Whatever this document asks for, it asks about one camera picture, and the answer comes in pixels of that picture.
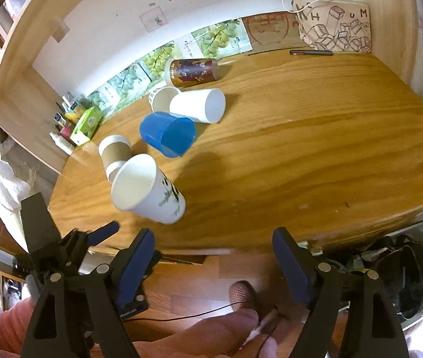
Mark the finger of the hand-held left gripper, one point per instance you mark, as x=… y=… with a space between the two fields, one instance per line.
x=103 y=232
x=135 y=307

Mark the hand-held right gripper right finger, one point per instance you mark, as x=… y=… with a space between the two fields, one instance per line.
x=289 y=264

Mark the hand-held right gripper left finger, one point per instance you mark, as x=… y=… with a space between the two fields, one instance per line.
x=137 y=268

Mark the white plant print paper cup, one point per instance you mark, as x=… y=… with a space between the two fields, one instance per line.
x=140 y=190

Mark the brown sleeve paper cup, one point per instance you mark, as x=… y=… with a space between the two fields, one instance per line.
x=116 y=153

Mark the blue plastic cup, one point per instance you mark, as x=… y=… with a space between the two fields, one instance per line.
x=159 y=130

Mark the small white ribbed cup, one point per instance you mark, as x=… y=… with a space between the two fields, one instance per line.
x=161 y=99

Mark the plain white cup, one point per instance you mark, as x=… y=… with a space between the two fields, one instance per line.
x=193 y=106

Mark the brown patterned cup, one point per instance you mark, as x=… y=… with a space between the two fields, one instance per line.
x=193 y=71

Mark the pink knitted slipper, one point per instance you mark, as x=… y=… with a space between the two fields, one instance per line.
x=244 y=295

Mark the white cloth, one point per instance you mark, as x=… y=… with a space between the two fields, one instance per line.
x=2 y=179

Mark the person's pink trouser leg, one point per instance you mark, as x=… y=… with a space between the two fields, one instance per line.
x=2 y=328
x=215 y=335

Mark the white plastic bottle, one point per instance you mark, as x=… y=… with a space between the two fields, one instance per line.
x=62 y=142

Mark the green box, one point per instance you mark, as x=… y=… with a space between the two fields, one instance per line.
x=86 y=125

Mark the group of small dark bottles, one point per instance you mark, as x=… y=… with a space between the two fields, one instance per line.
x=68 y=113

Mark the black bag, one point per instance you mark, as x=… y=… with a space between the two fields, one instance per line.
x=409 y=276

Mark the wooden shelf unit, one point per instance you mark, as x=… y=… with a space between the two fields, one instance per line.
x=21 y=82

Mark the grape print poster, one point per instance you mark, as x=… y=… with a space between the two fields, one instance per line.
x=127 y=82
x=219 y=37
x=155 y=59

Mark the dark pen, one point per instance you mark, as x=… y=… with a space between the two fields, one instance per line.
x=310 y=52

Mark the brown printed poster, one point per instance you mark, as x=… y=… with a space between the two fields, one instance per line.
x=271 y=30

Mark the printed canvas tote bag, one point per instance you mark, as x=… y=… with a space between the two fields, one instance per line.
x=331 y=26

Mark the square pink wall sticker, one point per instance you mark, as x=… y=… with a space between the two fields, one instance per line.
x=153 y=18

